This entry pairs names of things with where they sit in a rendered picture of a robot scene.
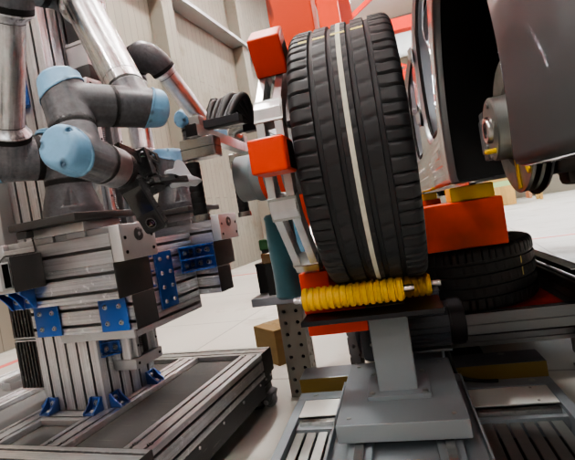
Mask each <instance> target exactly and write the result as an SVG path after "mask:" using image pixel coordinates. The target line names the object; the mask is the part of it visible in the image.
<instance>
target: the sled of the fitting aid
mask: <svg viewBox="0 0 575 460"><path fill-rule="evenodd" d="M454 375H455V378H456V381H457V384H458V387H459V389H460V392H461V394H462V397H463V399H464V402H465V407H466V409H467V411H468V414H469V417H470V420H471V424H472V431H473V438H466V439H444V440H423V441H402V442H380V443H359V444H339V443H338V438H337V433H336V427H335V426H336V422H337V419H338V415H339V411H340V405H341V401H342V397H343V393H344V390H345V386H346V382H344V384H343V388H342V392H341V396H340V401H339V405H338V409H337V412H336V416H335V420H334V423H333V426H332V430H331V434H330V438H329V443H328V447H327V451H326V454H325V458H324V460H496V459H495V457H494V455H493V452H492V450H491V447H490V445H489V442H488V441H487V438H486V434H485V432H484V429H483V427H482V424H481V423H480V420H479V418H478V415H477V413H476V409H475V406H474V405H473V402H472V400H471V397H470V395H469V392H468V390H467V388H466V386H465V382H464V379H463V377H462V374H461V373H454Z"/></svg>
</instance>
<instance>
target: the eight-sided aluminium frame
mask: <svg viewBox="0 0 575 460"><path fill-rule="evenodd" d="M272 83H274V84H275V86H274V93H273V99H271V98H270V95H271V88H272ZM287 93H288V87H287V73H283V74H279V75H275V76H272V77H268V78H262V79H259V80H258V85H257V91H256V101H255V103H253V106H254V124H255V126H256V131H257V137H258V139H260V138H265V137H269V136H270V134H269V130H273V129H276V134H277V135H278V134H283V135H284V136H286V137H288V127H287V113H286V104H287ZM283 177H284V183H285V188H286V191H285V192H283V193H280V192H279V189H278V183H277V177H276V176H271V177H267V178H265V181H266V187H267V197H268V198H267V204H268V207H269V211H270V213H271V217H272V221H273V223H275V224H276V226H277V230H278V232H279V233H280V235H281V238H282V240H283V242H284V244H285V247H286V249H287V251H288V254H289V256H290V258H291V260H292V263H293V267H294V268H295V269H296V271H297V273H302V272H309V271H315V270H321V269H323V267H324V266H323V263H322V261H321V259H320V256H319V251H318V249H317V246H316V243H315V240H314V237H313V234H312V231H311V227H310V225H309V227H308V223H307V220H306V217H305V215H304V213H303V209H302V205H301V202H300V198H299V194H298V188H297V183H296V177H295V173H294V172H291V173H286V174H283ZM288 220H293V222H294V224H295V227H296V228H297V231H298V235H299V237H300V240H301V242H302V245H303V246H304V249H305V252H302V253H301V251H300V249H299V246H298V242H297V240H296V238H295V236H294V234H293V231H292V229H291V226H290V224H289V222H288Z"/></svg>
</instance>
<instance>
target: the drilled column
mask: <svg viewBox="0 0 575 460"><path fill-rule="evenodd" d="M277 314H278V319H279V325H280V330H281V336H282V341H283V347H284V352H285V357H286V363H287V373H288V378H289V384H290V390H291V395H292V397H300V395H301V388H300V382H299V380H300V378H301V376H302V374H303V372H304V370H305V369H306V368H316V367H317V364H316V359H315V353H314V348H313V342H312V337H311V336H309V332H308V327H305V328H301V322H302V321H303V319H304V318H305V317H306V313H305V310H304V309H303V306H302V304H298V305H295V304H294V303H287V304H280V305H277ZM296 391H297V392H296Z"/></svg>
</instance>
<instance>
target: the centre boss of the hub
mask: <svg viewBox="0 0 575 460"><path fill-rule="evenodd" d="M482 131H483V136H484V140H485V142H486V143H488V144H490V143H493V141H494V128H493V125H492V120H491V119H490V117H485V118H484V119H483V121H482Z"/></svg>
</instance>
